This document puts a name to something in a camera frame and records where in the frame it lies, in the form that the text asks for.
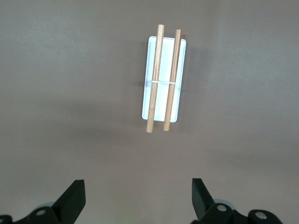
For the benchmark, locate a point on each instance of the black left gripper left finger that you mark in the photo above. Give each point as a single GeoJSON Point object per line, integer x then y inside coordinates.
{"type": "Point", "coordinates": [70, 205]}

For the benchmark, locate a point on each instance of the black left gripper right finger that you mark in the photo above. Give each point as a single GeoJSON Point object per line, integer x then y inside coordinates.
{"type": "Point", "coordinates": [203, 205]}

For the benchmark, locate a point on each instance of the white towel rack wooden rods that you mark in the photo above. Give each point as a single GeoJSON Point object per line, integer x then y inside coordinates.
{"type": "Point", "coordinates": [163, 79]}

